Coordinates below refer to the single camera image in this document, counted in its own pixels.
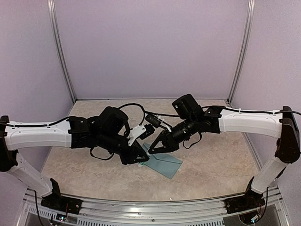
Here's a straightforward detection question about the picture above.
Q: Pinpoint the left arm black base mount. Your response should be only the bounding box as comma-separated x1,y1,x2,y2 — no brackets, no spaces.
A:
41,189,83,215

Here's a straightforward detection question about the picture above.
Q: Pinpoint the aluminium frame post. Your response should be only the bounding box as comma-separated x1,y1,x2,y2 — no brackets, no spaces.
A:
47,0,77,104
227,0,255,105

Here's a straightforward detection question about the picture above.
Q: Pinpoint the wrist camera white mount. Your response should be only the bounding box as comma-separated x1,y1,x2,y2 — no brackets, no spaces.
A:
145,114,172,132
127,124,155,146

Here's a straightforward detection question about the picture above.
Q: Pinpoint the left aluminium frame post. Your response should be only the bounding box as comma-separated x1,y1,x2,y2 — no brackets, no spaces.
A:
47,0,77,104

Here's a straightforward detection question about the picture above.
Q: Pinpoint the right aluminium frame post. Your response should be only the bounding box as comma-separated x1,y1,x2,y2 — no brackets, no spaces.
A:
227,0,255,105

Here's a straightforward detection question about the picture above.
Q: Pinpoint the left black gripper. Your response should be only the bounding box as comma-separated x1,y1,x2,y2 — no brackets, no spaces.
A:
97,130,150,165

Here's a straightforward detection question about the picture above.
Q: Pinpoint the teal paper envelope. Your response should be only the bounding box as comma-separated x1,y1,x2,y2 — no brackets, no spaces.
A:
143,143,182,179

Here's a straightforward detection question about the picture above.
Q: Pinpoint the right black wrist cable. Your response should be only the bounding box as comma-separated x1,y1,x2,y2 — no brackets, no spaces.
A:
182,134,203,149

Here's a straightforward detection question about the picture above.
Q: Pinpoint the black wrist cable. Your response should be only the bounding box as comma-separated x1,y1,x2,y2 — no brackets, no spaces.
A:
182,134,203,149
117,103,146,125

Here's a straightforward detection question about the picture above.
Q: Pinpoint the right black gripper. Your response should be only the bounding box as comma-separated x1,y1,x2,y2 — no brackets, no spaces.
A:
148,115,198,154

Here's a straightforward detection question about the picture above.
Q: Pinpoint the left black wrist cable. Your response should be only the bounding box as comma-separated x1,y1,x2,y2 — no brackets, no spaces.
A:
117,103,146,125

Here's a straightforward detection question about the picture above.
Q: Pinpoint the front aluminium rail base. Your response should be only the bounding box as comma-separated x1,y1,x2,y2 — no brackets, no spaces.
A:
14,186,292,226

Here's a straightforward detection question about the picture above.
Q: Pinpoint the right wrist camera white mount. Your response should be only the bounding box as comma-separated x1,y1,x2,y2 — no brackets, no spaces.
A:
145,114,172,132

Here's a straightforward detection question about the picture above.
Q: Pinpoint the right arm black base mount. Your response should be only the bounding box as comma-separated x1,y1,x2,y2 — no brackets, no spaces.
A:
224,186,265,214

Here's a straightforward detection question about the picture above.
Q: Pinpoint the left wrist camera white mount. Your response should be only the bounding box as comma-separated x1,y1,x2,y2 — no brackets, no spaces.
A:
127,124,155,146

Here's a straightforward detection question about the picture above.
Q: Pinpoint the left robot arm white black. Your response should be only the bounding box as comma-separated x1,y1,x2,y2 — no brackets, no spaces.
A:
0,106,149,210

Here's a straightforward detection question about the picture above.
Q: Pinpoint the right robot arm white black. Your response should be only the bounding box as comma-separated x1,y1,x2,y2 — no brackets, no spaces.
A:
148,94,301,209

